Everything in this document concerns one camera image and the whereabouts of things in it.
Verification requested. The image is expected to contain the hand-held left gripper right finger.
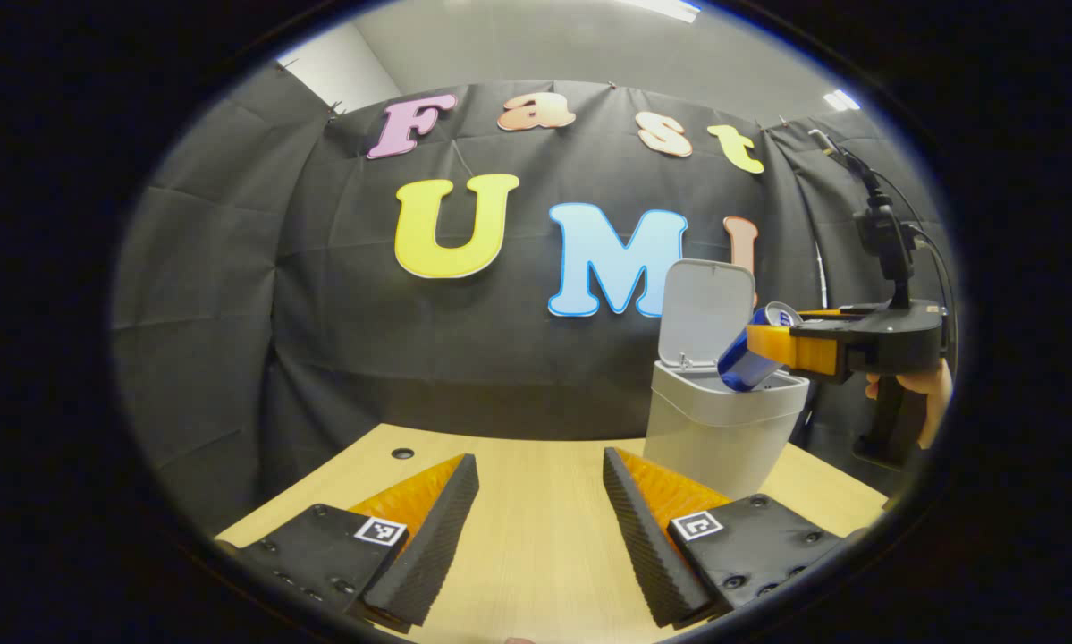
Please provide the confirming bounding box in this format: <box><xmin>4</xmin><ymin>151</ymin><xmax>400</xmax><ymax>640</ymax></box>
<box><xmin>603</xmin><ymin>447</ymin><xmax>858</xmax><ymax>629</ymax></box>

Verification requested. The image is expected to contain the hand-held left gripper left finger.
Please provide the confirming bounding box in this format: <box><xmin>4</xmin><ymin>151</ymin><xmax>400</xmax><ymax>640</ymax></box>
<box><xmin>216</xmin><ymin>453</ymin><xmax>481</xmax><ymax>634</ymax></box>

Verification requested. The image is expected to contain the blue pop can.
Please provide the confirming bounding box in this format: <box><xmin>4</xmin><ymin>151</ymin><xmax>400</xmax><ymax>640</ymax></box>
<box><xmin>717</xmin><ymin>301</ymin><xmax>804</xmax><ymax>394</ymax></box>

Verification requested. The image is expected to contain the white desktop garbage bin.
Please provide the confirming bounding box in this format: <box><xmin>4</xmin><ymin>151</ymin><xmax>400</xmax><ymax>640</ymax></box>
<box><xmin>643</xmin><ymin>258</ymin><xmax>810</xmax><ymax>500</ymax></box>

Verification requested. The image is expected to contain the wooden desktop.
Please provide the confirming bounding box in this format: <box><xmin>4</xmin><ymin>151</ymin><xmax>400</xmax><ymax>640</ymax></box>
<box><xmin>216</xmin><ymin>423</ymin><xmax>890</xmax><ymax>644</ymax></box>

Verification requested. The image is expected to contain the black backdrop cloth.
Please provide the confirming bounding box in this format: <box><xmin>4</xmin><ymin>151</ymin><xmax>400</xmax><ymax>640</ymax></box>
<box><xmin>111</xmin><ymin>58</ymin><xmax>961</xmax><ymax>536</ymax></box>

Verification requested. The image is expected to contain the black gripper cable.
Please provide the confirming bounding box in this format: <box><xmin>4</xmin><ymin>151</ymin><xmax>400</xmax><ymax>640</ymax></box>
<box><xmin>875</xmin><ymin>170</ymin><xmax>958</xmax><ymax>359</ymax></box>

